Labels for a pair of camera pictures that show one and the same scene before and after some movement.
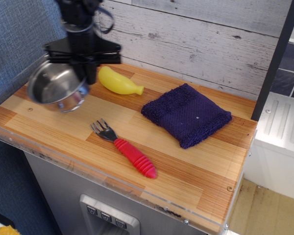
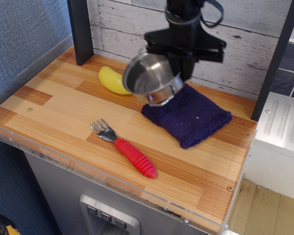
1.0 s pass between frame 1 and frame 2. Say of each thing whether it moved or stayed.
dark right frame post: stayed
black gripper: moved
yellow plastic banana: stayed
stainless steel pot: moved
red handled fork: stayed
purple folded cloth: stayed
